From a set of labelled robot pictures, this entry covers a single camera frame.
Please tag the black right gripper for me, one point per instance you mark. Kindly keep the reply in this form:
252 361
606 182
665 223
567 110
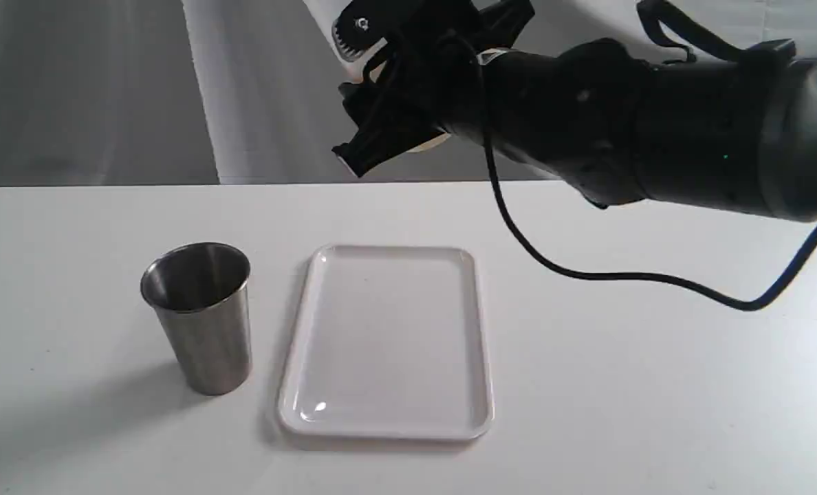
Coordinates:
407 52

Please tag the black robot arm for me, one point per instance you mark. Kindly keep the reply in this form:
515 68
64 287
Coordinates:
724 127

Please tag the stainless steel cup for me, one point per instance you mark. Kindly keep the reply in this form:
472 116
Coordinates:
199 293

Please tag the white plastic tray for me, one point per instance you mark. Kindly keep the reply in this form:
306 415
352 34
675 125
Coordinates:
389 344

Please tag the white backdrop cloth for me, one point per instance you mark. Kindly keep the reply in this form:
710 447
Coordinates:
152 93

